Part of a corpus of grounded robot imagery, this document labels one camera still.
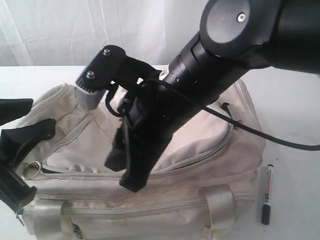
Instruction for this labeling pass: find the black marker pen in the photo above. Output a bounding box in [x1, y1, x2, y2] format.
[261, 164, 274, 225]

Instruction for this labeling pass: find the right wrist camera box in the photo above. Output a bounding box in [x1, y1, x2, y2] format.
[75, 45, 160, 110]

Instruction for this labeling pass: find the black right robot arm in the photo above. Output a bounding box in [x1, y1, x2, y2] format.
[105, 0, 320, 192]

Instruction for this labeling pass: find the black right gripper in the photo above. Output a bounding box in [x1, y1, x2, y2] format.
[104, 82, 208, 193]

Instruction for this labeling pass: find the cream fabric duffel bag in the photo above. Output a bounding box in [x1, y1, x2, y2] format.
[16, 83, 266, 240]

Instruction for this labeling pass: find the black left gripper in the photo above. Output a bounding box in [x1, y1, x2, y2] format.
[0, 98, 57, 170]

